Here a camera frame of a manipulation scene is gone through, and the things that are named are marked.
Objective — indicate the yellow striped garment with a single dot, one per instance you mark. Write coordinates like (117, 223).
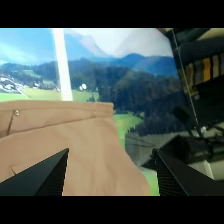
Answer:
(205, 70)

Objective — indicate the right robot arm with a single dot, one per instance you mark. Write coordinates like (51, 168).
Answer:
(200, 145)

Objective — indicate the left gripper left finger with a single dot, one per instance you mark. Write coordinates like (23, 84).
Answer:
(40, 176)

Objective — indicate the brown pants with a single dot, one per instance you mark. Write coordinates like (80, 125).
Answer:
(83, 150)

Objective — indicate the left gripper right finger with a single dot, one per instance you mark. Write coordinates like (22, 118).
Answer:
(180, 180)

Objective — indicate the black garment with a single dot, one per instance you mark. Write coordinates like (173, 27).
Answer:
(200, 45)

